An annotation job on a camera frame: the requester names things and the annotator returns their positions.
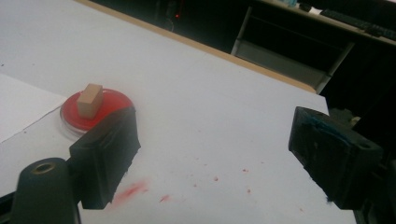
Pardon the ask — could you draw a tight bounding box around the black keyboard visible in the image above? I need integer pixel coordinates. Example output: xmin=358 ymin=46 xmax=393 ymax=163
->
xmin=320 ymin=8 xmax=396 ymax=41

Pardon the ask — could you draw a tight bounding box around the round red ink pad dish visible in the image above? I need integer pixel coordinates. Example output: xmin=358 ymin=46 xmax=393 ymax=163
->
xmin=59 ymin=88 xmax=135 ymax=141

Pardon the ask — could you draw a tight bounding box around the wooden seal stamp block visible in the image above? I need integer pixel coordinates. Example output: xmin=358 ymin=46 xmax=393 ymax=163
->
xmin=76 ymin=83 xmax=105 ymax=120

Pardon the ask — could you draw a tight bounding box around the white paper sheet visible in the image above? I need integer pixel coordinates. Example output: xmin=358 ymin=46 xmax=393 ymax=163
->
xmin=0 ymin=73 xmax=68 ymax=144

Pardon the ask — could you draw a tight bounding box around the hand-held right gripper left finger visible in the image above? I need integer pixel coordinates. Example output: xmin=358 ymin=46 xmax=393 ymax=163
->
xmin=68 ymin=105 xmax=142 ymax=210

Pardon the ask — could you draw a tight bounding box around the dark device with red light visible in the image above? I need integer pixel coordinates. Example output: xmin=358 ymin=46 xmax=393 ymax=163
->
xmin=166 ymin=0 xmax=190 ymax=32

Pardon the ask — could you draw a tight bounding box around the wooden desk with dark underside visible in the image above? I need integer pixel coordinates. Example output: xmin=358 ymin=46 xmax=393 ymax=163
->
xmin=258 ymin=0 xmax=396 ymax=48

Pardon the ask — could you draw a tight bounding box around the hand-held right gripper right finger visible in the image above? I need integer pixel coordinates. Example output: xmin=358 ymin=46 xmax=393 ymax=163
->
xmin=288 ymin=105 xmax=384 ymax=210

